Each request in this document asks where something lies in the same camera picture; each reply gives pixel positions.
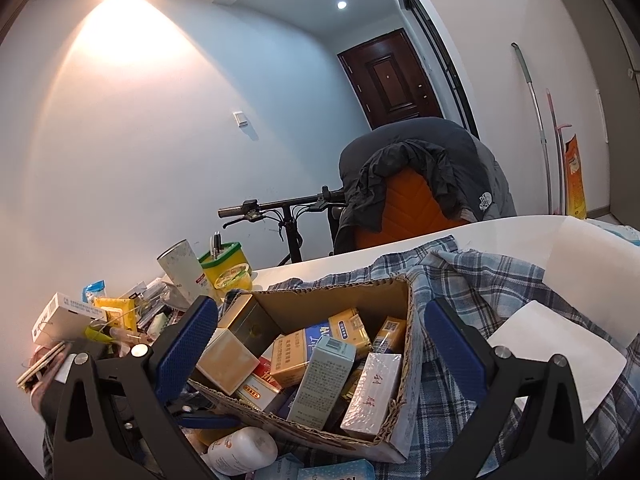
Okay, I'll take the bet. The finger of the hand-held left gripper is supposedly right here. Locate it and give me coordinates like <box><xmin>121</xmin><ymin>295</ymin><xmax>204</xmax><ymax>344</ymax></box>
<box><xmin>172</xmin><ymin>400</ymin><xmax>242</xmax><ymax>431</ymax></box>

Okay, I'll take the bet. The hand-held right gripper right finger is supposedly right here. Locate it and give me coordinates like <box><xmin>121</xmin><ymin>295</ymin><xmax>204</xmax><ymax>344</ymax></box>
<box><xmin>424</xmin><ymin>296</ymin><xmax>588</xmax><ymax>480</ymax></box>

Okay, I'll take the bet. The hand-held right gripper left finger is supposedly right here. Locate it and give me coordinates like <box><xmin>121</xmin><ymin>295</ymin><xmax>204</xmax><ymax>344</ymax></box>
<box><xmin>52</xmin><ymin>294</ymin><xmax>221</xmax><ymax>480</ymax></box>

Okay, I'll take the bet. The red white box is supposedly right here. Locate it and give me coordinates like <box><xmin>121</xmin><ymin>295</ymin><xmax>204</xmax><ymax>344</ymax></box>
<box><xmin>235</xmin><ymin>370</ymin><xmax>281</xmax><ymax>408</ymax></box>

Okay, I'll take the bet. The yellow gold box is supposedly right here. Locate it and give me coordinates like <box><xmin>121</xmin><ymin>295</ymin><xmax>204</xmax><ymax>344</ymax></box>
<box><xmin>372</xmin><ymin>316</ymin><xmax>407</xmax><ymax>353</ymax></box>

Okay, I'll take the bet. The small gold box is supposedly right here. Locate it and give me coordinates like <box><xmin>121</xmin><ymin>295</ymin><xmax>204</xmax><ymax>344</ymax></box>
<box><xmin>217</xmin><ymin>292</ymin><xmax>281</xmax><ymax>346</ymax></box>

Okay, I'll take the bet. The pink white box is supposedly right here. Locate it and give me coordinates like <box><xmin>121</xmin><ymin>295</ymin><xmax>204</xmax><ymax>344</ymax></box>
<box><xmin>340</xmin><ymin>352</ymin><xmax>403</xmax><ymax>442</ymax></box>

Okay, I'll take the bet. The tan box red text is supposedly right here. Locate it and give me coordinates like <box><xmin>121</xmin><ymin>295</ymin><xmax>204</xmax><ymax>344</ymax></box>
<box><xmin>270</xmin><ymin>332</ymin><xmax>321</xmax><ymax>388</ymax></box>

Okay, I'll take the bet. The light blue box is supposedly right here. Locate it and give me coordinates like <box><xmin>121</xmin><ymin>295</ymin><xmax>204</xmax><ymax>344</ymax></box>
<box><xmin>286</xmin><ymin>335</ymin><xmax>357</xmax><ymax>431</ymax></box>

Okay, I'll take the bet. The gold blue carton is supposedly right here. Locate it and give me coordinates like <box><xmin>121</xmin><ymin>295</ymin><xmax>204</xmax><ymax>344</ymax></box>
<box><xmin>300</xmin><ymin>321</ymin><xmax>336</xmax><ymax>348</ymax></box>

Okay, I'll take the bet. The brown cardboard box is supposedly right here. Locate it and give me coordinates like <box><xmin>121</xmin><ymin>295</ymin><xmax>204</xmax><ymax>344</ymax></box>
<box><xmin>187</xmin><ymin>274</ymin><xmax>417</xmax><ymax>463</ymax></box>

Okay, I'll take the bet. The white lotion bottle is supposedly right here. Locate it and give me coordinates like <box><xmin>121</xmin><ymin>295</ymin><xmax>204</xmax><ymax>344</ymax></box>
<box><xmin>205</xmin><ymin>427</ymin><xmax>279</xmax><ymax>477</ymax></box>

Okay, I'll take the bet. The pile of small toiletry packets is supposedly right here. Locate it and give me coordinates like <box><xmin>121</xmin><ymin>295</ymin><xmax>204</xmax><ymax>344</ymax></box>
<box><xmin>17</xmin><ymin>280</ymin><xmax>193</xmax><ymax>396</ymax></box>

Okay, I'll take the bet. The blue plaid shirt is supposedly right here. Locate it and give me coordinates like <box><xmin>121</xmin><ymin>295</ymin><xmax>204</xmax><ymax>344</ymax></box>
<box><xmin>267</xmin><ymin>235</ymin><xmax>640</xmax><ymax>480</ymax></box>

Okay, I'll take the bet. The yellow packet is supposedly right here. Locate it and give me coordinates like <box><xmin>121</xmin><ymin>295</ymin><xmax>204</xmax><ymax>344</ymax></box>
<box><xmin>94</xmin><ymin>296</ymin><xmax>139</xmax><ymax>333</ymax></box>

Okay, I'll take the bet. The white floral tall box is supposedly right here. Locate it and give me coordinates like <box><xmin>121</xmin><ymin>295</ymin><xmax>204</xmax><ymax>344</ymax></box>
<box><xmin>156</xmin><ymin>239</ymin><xmax>210</xmax><ymax>307</ymax></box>

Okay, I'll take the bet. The yellow pudding cup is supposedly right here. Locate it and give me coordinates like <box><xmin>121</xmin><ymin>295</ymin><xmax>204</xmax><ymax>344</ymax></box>
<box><xmin>205</xmin><ymin>262</ymin><xmax>252</xmax><ymax>292</ymax></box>

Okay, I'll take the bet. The green rimmed yellow tub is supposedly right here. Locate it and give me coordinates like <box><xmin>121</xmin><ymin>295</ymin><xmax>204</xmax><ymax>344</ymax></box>
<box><xmin>198</xmin><ymin>241</ymin><xmax>247</xmax><ymax>276</ymax></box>

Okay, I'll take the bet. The blue white small packet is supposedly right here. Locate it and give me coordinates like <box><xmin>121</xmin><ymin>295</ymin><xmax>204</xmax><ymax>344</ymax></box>
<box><xmin>81</xmin><ymin>280</ymin><xmax>109</xmax><ymax>307</ymax></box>

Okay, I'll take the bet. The white paper towel roll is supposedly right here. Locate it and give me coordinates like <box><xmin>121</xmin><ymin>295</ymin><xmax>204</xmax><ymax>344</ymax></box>
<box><xmin>486</xmin><ymin>217</ymin><xmax>640</xmax><ymax>423</ymax></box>

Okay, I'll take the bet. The white box black label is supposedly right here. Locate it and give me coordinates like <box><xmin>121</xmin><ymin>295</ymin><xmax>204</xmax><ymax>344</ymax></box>
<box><xmin>31</xmin><ymin>291</ymin><xmax>109</xmax><ymax>346</ymax></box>

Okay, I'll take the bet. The orange chair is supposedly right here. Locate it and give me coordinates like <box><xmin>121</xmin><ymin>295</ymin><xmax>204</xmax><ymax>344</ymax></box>
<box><xmin>357</xmin><ymin>167</ymin><xmax>473</xmax><ymax>251</ymax></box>

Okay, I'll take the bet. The dark grey jacket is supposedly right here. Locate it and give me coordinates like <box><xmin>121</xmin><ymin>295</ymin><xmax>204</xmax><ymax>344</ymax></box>
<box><xmin>332</xmin><ymin>116</ymin><xmax>518</xmax><ymax>256</ymax></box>

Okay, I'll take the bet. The brown door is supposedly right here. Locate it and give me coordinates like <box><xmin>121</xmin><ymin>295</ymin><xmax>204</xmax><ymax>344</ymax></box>
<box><xmin>336</xmin><ymin>28</ymin><xmax>444</xmax><ymax>131</ymax></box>

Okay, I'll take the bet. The black framed sliding door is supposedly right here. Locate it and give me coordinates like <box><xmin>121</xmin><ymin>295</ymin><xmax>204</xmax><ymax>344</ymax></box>
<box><xmin>385</xmin><ymin>0</ymin><xmax>482</xmax><ymax>140</ymax></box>

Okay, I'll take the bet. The bicycle handlebar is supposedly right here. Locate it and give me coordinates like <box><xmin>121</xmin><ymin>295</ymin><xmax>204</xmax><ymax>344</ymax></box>
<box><xmin>217</xmin><ymin>185</ymin><xmax>347</xmax><ymax>267</ymax></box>

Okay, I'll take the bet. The grey mop handle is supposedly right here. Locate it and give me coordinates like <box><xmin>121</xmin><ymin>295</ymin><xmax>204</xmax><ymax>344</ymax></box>
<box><xmin>511</xmin><ymin>42</ymin><xmax>560</xmax><ymax>217</ymax></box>

